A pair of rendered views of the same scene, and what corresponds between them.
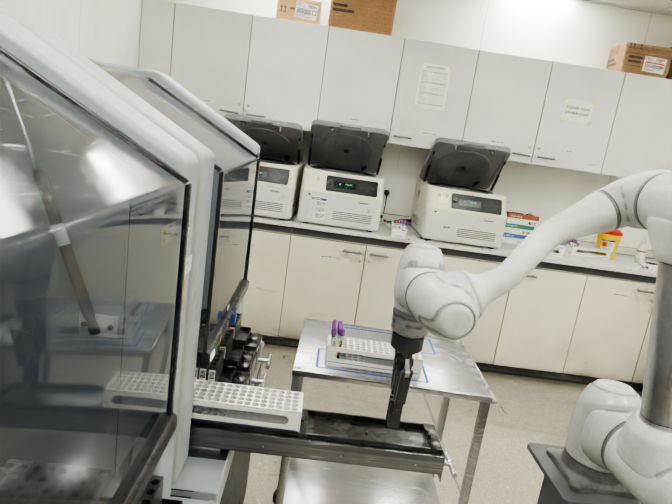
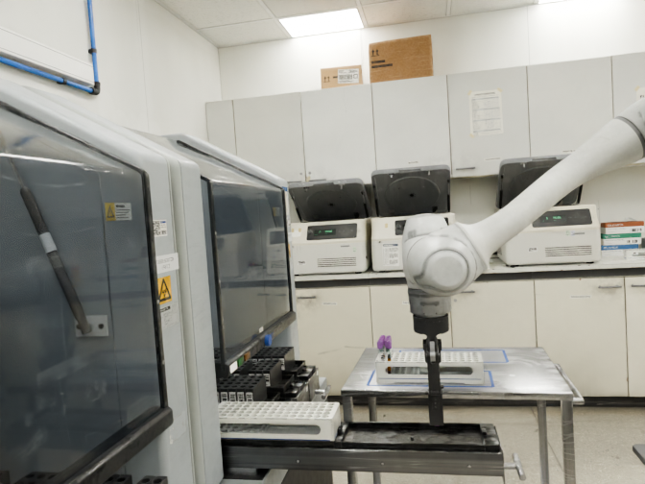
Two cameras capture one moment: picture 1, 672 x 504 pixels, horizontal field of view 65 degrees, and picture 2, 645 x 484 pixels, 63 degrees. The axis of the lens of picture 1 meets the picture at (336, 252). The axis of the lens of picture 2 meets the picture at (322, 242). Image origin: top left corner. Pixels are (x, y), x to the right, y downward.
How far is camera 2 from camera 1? 0.32 m
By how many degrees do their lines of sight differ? 17
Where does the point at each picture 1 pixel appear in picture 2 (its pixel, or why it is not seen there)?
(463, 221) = (550, 239)
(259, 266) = (344, 324)
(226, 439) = (259, 456)
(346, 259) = not seen: hidden behind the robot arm
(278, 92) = (335, 154)
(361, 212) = not seen: hidden behind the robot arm
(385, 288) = (479, 326)
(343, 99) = (397, 146)
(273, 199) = (346, 254)
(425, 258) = (423, 225)
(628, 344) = not seen: outside the picture
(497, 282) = (494, 226)
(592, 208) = (607, 136)
